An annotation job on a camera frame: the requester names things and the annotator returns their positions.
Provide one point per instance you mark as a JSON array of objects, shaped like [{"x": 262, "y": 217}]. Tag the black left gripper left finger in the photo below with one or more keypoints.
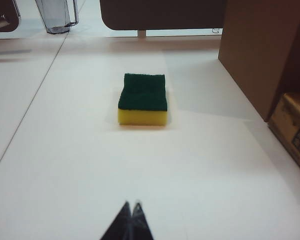
[{"x": 120, "y": 225}]

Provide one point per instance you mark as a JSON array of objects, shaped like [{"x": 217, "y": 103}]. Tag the brown cardboard box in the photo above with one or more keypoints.
[{"x": 260, "y": 50}]

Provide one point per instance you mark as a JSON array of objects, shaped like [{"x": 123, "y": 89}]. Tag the clear glass cup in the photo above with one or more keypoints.
[{"x": 56, "y": 15}]

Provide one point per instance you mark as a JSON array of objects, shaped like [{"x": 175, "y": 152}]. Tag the gold foil tissue pack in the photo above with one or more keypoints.
[{"x": 291, "y": 125}]

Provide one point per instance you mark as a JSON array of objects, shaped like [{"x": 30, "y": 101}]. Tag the wide brown desk partition panel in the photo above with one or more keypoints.
[{"x": 165, "y": 12}]

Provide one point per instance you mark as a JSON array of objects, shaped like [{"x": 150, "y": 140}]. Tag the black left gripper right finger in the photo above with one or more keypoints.
[{"x": 141, "y": 225}]

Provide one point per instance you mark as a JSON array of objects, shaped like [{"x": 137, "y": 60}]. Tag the yellow sponge with green scourer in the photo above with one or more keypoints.
[{"x": 142, "y": 100}]

